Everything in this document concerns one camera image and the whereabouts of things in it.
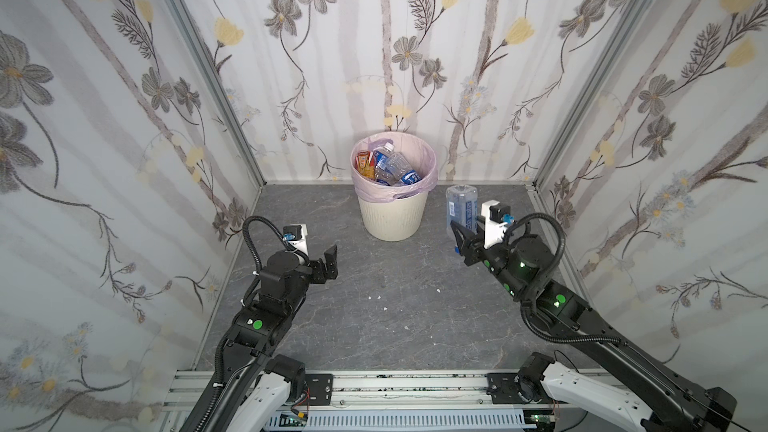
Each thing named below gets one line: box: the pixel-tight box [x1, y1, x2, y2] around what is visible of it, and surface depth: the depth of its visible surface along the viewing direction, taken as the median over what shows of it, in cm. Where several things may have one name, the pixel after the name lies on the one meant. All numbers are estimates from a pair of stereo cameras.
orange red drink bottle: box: [354, 150, 375, 179], surface depth 92 cm
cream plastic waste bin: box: [358, 190, 429, 242], surface depth 93 cm
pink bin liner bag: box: [351, 132, 438, 203], surface depth 93 cm
